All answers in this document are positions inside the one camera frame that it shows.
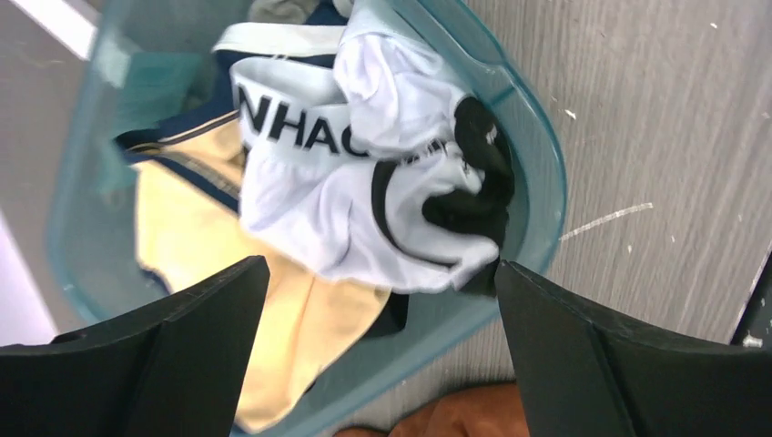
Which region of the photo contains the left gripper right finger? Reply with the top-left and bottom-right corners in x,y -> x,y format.
495,261 -> 771,436

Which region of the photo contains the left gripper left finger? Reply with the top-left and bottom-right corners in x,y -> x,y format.
1,256 -> 269,436

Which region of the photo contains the beige underwear navy trim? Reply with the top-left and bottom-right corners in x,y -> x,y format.
127,112 -> 409,433

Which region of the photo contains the white black underwear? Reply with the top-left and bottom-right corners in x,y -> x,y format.
230,1 -> 515,296

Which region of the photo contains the brown towel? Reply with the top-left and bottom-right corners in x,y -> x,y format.
335,382 -> 530,437

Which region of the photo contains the teal plastic basket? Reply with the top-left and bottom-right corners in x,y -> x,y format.
46,1 -> 566,436

